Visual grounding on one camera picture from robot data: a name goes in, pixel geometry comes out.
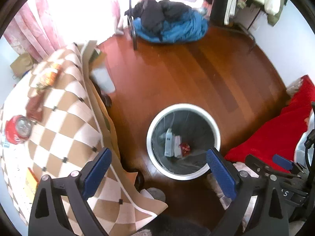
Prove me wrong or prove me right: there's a pink floral curtain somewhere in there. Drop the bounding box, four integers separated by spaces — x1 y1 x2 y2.
4 0 63 62

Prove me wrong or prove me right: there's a red blanket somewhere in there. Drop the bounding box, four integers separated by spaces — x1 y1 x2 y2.
224 75 314 173

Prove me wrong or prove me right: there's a black trash bag liner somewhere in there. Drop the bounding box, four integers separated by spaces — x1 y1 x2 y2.
150 109 216 176

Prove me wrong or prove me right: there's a black clothes rack pole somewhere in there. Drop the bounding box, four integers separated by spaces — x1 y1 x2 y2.
128 0 137 51

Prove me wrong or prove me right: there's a red soda can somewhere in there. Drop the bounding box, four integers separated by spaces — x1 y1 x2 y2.
5 115 32 145

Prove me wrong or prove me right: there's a brown paper bag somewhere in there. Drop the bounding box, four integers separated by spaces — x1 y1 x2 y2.
10 53 35 79

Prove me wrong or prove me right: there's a white round trash bin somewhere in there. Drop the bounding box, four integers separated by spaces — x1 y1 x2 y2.
146 103 221 181

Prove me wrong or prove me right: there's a black clothes pile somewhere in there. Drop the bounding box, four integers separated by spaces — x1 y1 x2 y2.
124 0 191 35

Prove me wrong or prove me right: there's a blue jacket pile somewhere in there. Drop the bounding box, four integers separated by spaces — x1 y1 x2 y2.
133 9 208 44

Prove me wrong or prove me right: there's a checkered brown white tablecloth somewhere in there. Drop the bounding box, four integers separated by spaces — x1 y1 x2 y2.
1 44 167 235

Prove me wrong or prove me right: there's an orange snack bag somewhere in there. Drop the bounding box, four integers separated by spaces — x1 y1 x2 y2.
36 63 61 93

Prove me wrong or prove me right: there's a dark red wrapper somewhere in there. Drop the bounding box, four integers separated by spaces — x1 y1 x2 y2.
26 92 44 122

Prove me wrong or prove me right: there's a pink white carton in bin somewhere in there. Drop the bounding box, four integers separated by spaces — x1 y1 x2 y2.
173 135 183 158

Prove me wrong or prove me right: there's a red wrapper in bin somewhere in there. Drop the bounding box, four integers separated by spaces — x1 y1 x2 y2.
179 143 191 157

